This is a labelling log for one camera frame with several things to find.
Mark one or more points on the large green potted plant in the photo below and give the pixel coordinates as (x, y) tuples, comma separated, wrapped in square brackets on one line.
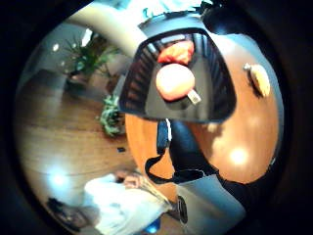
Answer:
[(88, 58)]

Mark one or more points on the the person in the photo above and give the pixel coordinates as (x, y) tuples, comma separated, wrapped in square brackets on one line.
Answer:
[(124, 205)]

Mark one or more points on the red fruit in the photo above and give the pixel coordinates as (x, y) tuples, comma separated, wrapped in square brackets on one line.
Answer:
[(176, 52)]

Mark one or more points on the black slotted plastic basket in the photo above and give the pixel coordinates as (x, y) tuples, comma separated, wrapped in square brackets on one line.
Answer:
[(215, 98)]

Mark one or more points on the small dark floor object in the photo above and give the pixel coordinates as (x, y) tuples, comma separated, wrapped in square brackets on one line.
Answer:
[(121, 149)]

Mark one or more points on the black round object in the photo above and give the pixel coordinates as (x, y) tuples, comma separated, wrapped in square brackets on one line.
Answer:
[(182, 209)]

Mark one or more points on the small green leafy plant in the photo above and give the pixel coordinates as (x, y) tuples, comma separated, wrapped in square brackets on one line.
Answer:
[(111, 116)]

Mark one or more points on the orange round fruit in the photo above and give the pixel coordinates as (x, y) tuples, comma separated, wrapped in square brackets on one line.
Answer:
[(174, 81)]

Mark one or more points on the white curved column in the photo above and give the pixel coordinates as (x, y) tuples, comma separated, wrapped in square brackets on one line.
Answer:
[(107, 26)]

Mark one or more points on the blue object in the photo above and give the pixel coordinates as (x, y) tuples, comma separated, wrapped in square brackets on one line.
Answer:
[(153, 226)]

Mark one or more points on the yellow fruit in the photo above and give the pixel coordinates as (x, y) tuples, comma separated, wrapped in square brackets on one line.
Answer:
[(260, 80)]

